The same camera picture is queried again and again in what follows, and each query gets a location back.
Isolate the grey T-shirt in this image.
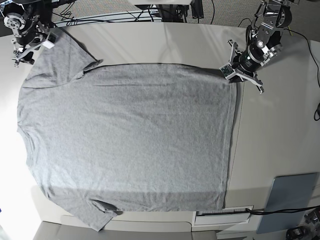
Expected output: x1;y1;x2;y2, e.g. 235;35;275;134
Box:
17;29;237;231

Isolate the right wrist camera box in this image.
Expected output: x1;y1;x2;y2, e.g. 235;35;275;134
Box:
42;32;58;49

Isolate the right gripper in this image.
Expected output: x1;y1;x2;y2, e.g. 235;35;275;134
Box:
11;28;48;66

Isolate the black cable over panel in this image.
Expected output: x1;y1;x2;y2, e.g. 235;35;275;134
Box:
245;206;320;216

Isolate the black device bottom right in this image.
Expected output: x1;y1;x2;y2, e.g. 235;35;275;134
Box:
285;226;308;240

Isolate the white table cable grommet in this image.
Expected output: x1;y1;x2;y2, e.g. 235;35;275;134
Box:
192;205;254;227

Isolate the grey-blue flat panel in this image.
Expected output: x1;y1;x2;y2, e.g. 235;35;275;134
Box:
256;172;319;234

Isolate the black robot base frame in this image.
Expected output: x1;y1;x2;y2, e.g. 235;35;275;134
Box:
135;4;191;23

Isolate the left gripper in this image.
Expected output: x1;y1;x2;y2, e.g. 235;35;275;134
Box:
227;39;264;94

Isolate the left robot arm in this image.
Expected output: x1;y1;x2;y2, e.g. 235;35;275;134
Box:
220;0;299;94

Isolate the black cable right side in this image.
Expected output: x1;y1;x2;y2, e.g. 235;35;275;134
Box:
237;17;320;88

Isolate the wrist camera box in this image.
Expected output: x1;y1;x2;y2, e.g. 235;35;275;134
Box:
42;32;58;49
220;63;235;80

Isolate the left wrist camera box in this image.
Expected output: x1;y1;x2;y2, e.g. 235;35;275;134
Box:
220;63;235;80

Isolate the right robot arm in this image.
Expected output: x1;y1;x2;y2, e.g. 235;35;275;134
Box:
0;0;57;67

